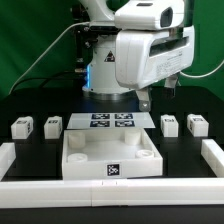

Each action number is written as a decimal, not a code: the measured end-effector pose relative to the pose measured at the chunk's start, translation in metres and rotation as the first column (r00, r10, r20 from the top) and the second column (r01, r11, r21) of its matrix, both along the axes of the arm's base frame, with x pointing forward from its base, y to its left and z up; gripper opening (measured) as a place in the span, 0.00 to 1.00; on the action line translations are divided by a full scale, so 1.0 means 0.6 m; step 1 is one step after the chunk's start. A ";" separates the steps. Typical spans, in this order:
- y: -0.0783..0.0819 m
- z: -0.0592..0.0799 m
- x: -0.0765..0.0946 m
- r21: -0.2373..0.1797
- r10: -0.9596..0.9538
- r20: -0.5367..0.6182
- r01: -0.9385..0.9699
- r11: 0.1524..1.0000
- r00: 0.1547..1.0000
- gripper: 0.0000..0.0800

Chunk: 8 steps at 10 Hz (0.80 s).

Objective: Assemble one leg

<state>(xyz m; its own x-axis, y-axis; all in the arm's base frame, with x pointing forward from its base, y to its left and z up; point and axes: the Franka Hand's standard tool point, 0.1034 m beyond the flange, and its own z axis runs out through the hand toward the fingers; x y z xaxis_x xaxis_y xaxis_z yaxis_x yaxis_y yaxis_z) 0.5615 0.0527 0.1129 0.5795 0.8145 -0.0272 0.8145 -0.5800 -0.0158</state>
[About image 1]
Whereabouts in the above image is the white marker sheet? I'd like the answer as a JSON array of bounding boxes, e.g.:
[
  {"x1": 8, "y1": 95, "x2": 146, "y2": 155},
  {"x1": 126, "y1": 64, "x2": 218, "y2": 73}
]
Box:
[{"x1": 67, "y1": 112, "x2": 155, "y2": 129}]

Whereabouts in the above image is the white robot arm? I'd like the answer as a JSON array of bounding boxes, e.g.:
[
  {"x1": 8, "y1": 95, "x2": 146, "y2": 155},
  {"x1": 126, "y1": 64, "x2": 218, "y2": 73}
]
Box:
[{"x1": 72, "y1": 0, "x2": 195, "y2": 111}]

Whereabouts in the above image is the white left fence bar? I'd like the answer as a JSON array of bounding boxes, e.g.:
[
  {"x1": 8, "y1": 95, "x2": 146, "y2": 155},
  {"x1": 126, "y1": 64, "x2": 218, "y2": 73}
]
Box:
[{"x1": 0, "y1": 143, "x2": 16, "y2": 181}]

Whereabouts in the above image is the white cable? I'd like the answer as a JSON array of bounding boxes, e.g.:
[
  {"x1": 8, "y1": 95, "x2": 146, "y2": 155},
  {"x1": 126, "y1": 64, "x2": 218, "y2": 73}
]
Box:
[
  {"x1": 179, "y1": 59, "x2": 224, "y2": 80},
  {"x1": 8, "y1": 21, "x2": 91, "y2": 96}
]

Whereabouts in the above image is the black cable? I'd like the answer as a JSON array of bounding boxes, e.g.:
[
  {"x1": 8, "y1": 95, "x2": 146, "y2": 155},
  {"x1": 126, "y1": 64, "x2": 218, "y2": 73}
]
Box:
[{"x1": 13, "y1": 69, "x2": 84, "y2": 91}]

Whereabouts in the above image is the white cable right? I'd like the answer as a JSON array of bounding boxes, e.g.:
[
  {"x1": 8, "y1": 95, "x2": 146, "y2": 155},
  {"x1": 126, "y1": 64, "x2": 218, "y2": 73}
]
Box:
[{"x1": 179, "y1": 59, "x2": 224, "y2": 80}]

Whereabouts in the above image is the white right fence bar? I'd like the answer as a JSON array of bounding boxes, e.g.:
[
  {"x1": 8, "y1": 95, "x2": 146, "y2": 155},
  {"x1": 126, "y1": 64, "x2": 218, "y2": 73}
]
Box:
[{"x1": 201, "y1": 139, "x2": 224, "y2": 178}]

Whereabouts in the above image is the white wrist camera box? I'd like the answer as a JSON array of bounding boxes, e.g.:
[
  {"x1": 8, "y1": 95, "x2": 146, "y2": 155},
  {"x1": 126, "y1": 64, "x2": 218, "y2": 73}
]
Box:
[{"x1": 114, "y1": 0, "x2": 184, "y2": 31}]

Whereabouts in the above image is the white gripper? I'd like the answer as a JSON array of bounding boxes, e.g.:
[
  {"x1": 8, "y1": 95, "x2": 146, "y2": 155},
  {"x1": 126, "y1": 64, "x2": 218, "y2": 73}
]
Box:
[{"x1": 115, "y1": 26, "x2": 195, "y2": 112}]

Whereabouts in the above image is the white square table top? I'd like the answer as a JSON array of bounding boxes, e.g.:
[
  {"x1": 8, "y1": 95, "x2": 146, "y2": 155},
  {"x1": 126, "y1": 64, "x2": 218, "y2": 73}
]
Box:
[{"x1": 62, "y1": 128, "x2": 163, "y2": 180}]

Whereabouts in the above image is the white fence bar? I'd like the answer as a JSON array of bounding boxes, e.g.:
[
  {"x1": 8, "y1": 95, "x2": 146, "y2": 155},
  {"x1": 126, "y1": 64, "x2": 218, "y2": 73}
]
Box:
[
  {"x1": 0, "y1": 143, "x2": 16, "y2": 181},
  {"x1": 201, "y1": 139, "x2": 224, "y2": 178},
  {"x1": 0, "y1": 178, "x2": 224, "y2": 208}
]

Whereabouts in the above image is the white front fence bar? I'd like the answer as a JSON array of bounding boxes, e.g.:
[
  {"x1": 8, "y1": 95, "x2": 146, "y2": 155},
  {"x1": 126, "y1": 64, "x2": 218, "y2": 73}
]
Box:
[{"x1": 0, "y1": 178, "x2": 224, "y2": 208}]

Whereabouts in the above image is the white cable left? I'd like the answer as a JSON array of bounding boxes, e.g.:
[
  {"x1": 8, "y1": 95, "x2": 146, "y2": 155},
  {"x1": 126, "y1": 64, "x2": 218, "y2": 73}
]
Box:
[{"x1": 8, "y1": 21, "x2": 91, "y2": 96}]

